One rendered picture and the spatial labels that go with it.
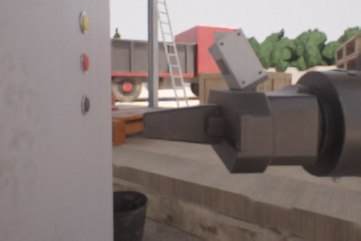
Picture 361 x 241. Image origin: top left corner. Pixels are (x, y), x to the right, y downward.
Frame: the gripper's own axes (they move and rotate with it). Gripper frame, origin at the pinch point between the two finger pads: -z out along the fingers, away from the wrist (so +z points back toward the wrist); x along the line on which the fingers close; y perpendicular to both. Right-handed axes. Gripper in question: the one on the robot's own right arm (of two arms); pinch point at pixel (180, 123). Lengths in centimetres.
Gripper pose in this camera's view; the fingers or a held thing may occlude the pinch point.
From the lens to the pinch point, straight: 22.3
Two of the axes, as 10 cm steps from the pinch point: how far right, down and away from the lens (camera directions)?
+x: 0.5, 0.5, -10.0
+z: 10.0, 0.0, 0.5
